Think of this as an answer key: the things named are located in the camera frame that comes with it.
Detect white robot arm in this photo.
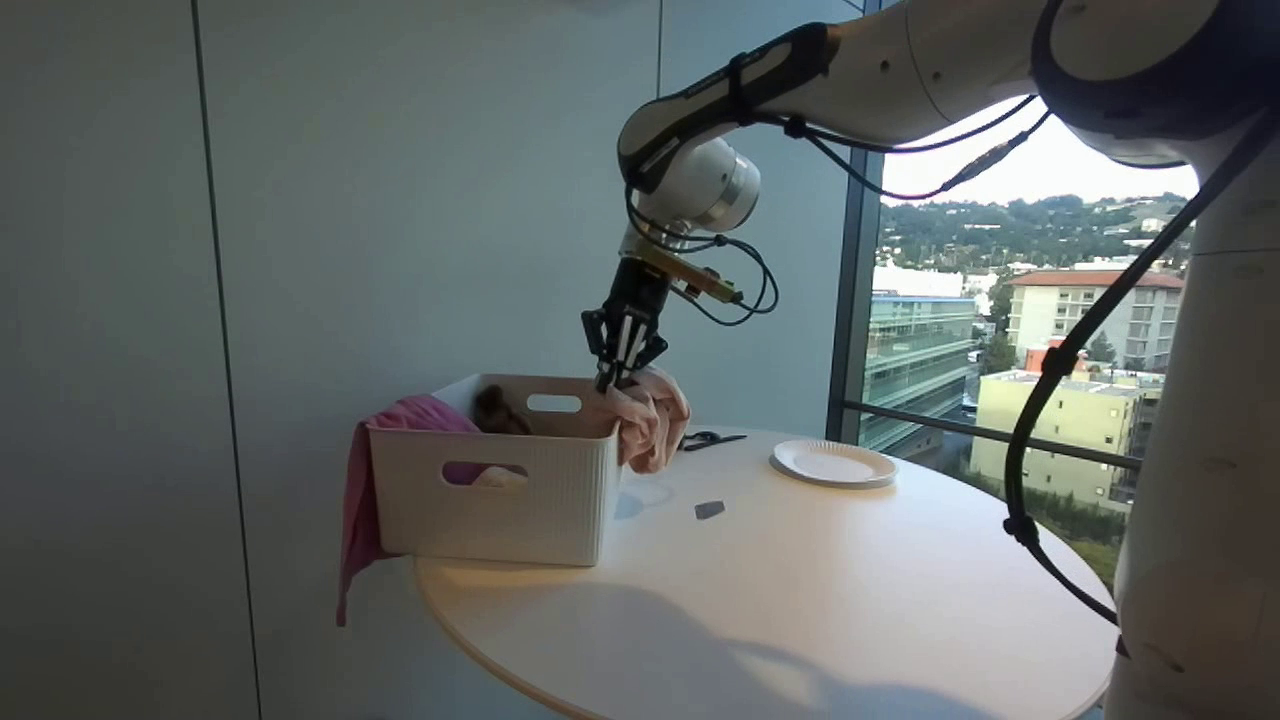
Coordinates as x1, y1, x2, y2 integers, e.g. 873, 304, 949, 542
586, 0, 1280, 720

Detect white storage container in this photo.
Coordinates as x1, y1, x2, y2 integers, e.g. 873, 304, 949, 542
370, 375, 618, 565

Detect brown item inside container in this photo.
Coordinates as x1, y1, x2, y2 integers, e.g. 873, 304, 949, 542
470, 385, 531, 435

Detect black hair brush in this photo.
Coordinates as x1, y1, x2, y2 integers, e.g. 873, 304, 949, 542
675, 427, 748, 453

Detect pink towel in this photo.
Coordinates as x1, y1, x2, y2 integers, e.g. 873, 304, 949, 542
337, 395, 475, 625

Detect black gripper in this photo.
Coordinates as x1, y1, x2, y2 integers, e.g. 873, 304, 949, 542
580, 261, 668, 391

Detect peach t-shirt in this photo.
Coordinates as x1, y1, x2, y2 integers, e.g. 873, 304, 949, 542
558, 372, 692, 477

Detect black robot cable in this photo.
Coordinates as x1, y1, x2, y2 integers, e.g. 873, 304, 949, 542
624, 51, 1280, 633

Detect white paper plate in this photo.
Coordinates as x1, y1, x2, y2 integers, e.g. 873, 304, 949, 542
773, 438, 894, 487

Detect wrist camera with yellow mount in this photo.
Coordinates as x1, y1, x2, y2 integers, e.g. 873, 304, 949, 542
618, 231, 783, 326

